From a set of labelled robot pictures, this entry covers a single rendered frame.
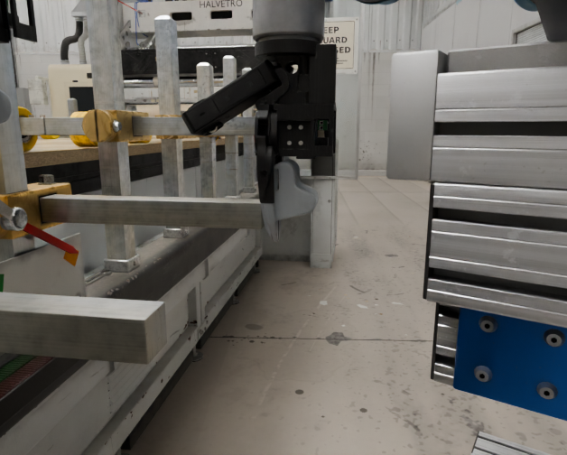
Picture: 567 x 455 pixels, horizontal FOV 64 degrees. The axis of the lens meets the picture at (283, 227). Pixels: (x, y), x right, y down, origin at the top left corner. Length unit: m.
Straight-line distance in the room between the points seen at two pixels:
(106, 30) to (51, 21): 10.03
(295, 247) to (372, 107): 6.53
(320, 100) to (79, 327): 0.31
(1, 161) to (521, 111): 0.50
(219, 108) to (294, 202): 0.13
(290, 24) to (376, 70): 9.10
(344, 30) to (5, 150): 2.61
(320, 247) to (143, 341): 2.85
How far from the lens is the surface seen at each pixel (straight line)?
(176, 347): 1.75
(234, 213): 0.51
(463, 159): 0.33
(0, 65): 0.60
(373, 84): 9.54
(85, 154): 1.08
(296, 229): 3.23
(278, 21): 0.48
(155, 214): 0.54
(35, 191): 0.61
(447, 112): 0.34
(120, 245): 0.82
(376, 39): 9.67
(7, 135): 0.59
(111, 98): 0.79
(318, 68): 0.49
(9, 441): 0.70
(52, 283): 0.65
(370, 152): 9.51
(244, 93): 0.49
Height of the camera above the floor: 0.94
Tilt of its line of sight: 12 degrees down
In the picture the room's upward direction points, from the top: straight up
